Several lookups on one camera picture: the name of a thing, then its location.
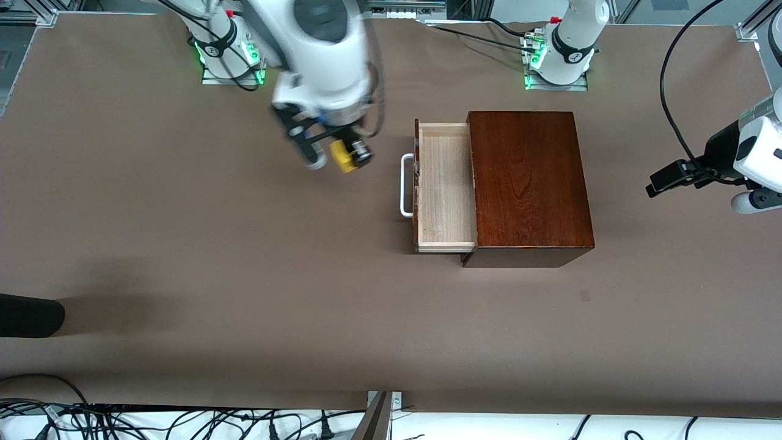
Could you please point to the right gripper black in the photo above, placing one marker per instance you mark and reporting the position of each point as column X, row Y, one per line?
column 359, row 150

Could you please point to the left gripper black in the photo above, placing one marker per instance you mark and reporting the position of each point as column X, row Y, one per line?
column 719, row 145

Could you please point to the yellow cube block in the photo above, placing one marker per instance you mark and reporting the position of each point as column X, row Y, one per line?
column 342, row 157

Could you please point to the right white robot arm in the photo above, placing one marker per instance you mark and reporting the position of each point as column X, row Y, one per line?
column 317, row 55

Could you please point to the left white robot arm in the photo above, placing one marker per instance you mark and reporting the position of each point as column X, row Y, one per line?
column 571, row 49

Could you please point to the dark wooden drawer cabinet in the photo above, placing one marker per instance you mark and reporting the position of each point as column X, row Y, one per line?
column 531, row 183

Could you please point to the brown table cover sheet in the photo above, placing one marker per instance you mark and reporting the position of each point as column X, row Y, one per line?
column 244, row 244

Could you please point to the white power strip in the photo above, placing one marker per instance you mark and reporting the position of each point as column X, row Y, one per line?
column 400, row 13

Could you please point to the black power plug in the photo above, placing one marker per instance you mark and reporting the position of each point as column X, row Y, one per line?
column 327, row 432
column 273, row 432

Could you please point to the black ribbed cylinder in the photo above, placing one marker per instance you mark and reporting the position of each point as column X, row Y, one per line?
column 30, row 315

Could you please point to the aluminium frame profile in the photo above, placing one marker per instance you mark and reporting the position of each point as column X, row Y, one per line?
column 746, row 32

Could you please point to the small silver corner bracket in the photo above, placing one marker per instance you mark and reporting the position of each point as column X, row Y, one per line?
column 397, row 400

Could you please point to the silver frame corner bracket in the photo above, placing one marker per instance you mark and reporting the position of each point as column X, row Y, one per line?
column 47, row 18

